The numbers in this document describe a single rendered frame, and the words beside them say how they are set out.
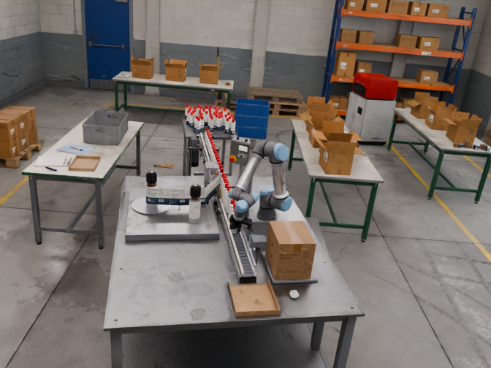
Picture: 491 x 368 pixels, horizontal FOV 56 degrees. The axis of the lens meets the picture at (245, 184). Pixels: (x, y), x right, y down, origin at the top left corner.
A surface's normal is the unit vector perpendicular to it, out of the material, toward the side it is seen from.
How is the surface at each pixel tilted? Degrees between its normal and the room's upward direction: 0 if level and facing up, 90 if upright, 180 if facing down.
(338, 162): 91
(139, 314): 0
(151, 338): 2
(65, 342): 0
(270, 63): 90
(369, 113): 90
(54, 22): 90
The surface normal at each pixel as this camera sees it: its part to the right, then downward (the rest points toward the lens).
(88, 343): 0.08, -0.91
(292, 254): 0.17, 0.40
